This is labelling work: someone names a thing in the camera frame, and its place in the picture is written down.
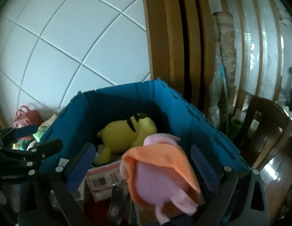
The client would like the pink white tissue pack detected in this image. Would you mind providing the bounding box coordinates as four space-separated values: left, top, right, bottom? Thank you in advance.
85 159 127 203

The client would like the brown plush toy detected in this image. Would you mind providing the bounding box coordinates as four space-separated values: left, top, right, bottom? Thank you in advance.
41 111 60 128

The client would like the rolled patterned carpet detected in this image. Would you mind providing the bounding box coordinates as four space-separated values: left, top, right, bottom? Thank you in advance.
212 12 238 95

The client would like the green foam roll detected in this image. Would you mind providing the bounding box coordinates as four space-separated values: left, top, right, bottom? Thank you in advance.
229 118 243 134

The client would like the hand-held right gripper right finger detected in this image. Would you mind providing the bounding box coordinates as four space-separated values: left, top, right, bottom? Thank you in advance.
191 144 270 226

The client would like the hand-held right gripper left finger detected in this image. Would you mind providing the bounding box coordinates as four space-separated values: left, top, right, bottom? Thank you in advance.
18 143 96 226

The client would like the bubble wrap roll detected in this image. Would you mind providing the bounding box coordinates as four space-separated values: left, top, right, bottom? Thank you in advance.
208 52 231 129

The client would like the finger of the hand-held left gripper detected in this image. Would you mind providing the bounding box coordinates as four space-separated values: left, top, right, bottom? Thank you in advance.
2 124 39 140
18 139 64 168

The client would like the wooden chair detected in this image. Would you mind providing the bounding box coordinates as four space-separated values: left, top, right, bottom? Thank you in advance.
232 95 292 172

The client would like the yellow plush toy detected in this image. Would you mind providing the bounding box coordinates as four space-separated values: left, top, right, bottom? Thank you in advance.
96 113 158 166

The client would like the wooden slatted glass door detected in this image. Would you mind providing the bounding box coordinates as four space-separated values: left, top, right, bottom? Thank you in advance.
219 0 292 123

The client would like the red bear-shaped bag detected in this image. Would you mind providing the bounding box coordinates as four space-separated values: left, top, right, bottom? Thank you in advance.
13 105 43 138

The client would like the wooden frame post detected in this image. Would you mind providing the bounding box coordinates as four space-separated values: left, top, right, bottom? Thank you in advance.
141 0 218 123

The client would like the pink pig plush orange dress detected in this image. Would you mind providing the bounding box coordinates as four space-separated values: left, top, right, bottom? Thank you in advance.
120 133 206 224

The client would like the blue plastic crate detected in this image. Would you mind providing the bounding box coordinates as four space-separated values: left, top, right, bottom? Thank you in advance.
38 80 252 226

